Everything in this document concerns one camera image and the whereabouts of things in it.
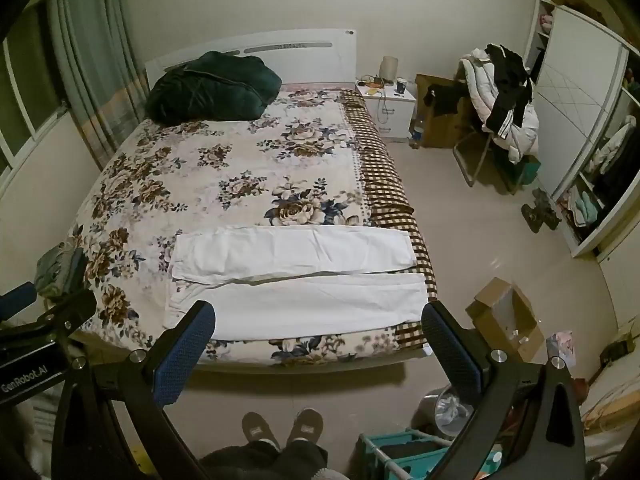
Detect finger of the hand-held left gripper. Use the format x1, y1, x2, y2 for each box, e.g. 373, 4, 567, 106
0, 282, 38, 322
27, 288, 98, 343

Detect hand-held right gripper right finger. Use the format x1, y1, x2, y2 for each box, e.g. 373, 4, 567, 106
421, 301, 587, 480

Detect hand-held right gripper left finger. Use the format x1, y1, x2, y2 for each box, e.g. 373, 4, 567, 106
50, 300, 217, 480

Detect white pants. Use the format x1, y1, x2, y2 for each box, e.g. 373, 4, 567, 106
167, 225, 426, 338

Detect folded green cloth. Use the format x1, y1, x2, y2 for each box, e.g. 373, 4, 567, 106
36, 247, 89, 302

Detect metal trash bin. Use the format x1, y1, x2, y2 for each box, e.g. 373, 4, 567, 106
419, 385, 474, 442

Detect open cardboard box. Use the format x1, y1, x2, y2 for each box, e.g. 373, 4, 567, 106
466, 277, 546, 364

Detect person's left slipper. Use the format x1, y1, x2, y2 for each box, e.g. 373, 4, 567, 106
241, 412, 281, 449

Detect person's slipper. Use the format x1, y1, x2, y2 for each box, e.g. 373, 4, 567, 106
241, 412, 281, 449
287, 408, 325, 444

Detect pink bag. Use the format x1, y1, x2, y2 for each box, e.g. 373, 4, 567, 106
547, 330, 577, 367

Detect teal plastic basket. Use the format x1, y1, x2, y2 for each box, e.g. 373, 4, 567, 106
357, 427, 457, 480

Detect person's legs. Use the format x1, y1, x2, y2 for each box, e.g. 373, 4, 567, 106
199, 439, 332, 480

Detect person's right slipper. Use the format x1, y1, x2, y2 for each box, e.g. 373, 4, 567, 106
287, 408, 325, 444

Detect dark shoes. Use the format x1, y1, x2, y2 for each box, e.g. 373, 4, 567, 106
521, 189, 562, 234

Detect bed with floral blanket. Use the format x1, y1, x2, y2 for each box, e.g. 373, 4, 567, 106
67, 87, 416, 367

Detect brown checkered bed sheet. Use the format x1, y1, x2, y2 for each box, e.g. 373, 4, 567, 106
340, 89, 439, 352

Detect white framed window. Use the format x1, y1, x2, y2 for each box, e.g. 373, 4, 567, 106
0, 5, 67, 177

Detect teal folded clothes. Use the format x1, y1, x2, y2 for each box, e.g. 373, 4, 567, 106
567, 192, 603, 226

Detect green storage bin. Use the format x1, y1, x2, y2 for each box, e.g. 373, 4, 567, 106
515, 155, 541, 187

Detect metal folding chair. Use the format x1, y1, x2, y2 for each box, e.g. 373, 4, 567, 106
452, 75, 538, 189

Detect brown cardboard box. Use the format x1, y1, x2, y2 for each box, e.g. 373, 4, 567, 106
415, 74, 477, 149

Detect white nightstand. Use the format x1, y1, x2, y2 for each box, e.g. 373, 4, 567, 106
355, 80, 418, 142

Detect black cloth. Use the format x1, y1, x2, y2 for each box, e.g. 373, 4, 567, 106
424, 82, 467, 117

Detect green curtain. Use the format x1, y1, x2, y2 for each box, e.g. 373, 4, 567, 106
45, 0, 152, 172

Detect white puffer jacket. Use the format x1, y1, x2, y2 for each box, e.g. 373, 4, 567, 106
460, 49, 541, 164

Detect dark green quilt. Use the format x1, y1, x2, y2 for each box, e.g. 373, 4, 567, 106
145, 51, 284, 125

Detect black striped garment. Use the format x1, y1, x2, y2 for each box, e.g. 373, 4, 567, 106
482, 44, 534, 134

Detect white wardrobe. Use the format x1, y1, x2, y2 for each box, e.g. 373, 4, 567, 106
522, 0, 640, 262

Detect white headboard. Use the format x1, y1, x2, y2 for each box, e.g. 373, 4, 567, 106
145, 28, 359, 92

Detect white cable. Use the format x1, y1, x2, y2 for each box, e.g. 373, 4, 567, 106
375, 91, 394, 134

